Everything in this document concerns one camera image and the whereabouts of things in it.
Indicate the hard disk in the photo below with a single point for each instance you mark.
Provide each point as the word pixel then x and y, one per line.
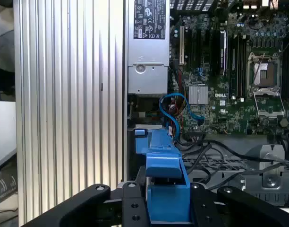
pixel 169 203

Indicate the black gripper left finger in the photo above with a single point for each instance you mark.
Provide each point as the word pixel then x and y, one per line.
pixel 132 205

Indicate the silver chipset heatsink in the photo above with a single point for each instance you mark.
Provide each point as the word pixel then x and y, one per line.
pixel 198 95

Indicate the metal socket cover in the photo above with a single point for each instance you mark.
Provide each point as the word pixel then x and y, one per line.
pixel 272 114

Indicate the black RAM slot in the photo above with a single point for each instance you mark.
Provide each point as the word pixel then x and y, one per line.
pixel 285 68
pixel 232 68
pixel 241 68

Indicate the thin metal locking lever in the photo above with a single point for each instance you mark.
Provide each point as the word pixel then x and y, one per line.
pixel 259 67

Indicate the white expansion slot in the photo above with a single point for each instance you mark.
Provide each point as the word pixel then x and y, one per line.
pixel 181 45

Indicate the CPU socket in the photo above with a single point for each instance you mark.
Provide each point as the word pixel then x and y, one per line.
pixel 269 73

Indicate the white board panel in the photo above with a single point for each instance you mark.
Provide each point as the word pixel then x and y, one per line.
pixel 4 134

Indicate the grey metal disk bay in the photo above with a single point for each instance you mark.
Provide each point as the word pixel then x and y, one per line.
pixel 272 182

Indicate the round coin battery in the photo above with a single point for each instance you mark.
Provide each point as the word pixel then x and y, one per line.
pixel 284 122

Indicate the green motherboard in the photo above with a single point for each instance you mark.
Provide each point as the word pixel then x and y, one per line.
pixel 229 118

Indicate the dark grey PC case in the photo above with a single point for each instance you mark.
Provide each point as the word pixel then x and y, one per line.
pixel 124 71

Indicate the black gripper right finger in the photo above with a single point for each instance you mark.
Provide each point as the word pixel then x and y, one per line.
pixel 241 205

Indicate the grey power supply unit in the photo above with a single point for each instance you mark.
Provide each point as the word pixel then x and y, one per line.
pixel 147 78

